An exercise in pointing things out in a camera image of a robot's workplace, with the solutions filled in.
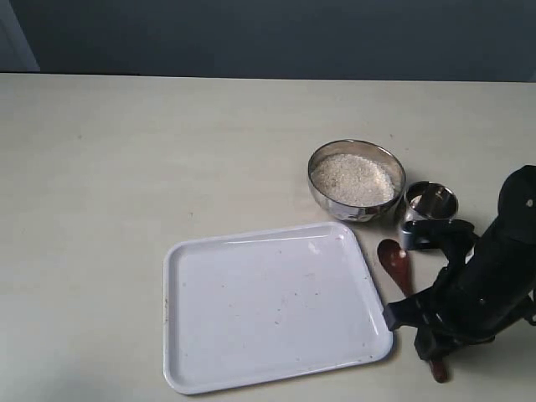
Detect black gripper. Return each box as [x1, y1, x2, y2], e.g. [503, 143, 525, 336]
[384, 219, 535, 360]

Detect brown wooden spoon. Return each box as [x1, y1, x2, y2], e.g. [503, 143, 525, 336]
[377, 239, 450, 384]

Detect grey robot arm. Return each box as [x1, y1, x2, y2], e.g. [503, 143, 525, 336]
[384, 165, 535, 360]

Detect small steel cup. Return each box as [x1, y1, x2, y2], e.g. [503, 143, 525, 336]
[398, 181, 459, 234]

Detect steel bowl of rice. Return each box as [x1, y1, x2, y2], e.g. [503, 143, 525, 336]
[307, 139, 406, 222]

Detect white plastic tray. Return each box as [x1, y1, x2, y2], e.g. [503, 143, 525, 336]
[162, 222, 393, 395]

